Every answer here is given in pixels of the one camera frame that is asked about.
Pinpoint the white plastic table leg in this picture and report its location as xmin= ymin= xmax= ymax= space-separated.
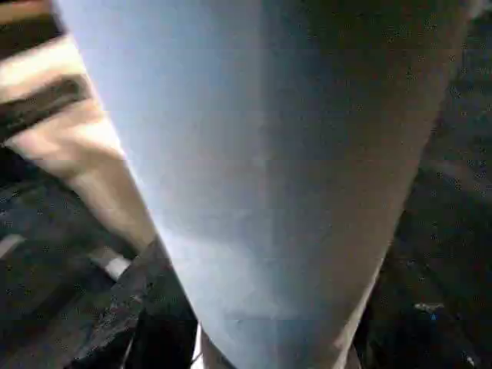
xmin=53 ymin=0 xmax=474 ymax=369

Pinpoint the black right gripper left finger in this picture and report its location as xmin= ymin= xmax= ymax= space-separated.
xmin=76 ymin=238 xmax=201 ymax=369

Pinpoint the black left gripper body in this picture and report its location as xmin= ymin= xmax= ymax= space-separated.
xmin=0 ymin=75 xmax=91 ymax=134

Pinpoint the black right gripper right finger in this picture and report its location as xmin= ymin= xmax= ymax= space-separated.
xmin=353 ymin=261 xmax=492 ymax=369

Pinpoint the black mat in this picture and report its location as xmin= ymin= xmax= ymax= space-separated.
xmin=0 ymin=0 xmax=492 ymax=369

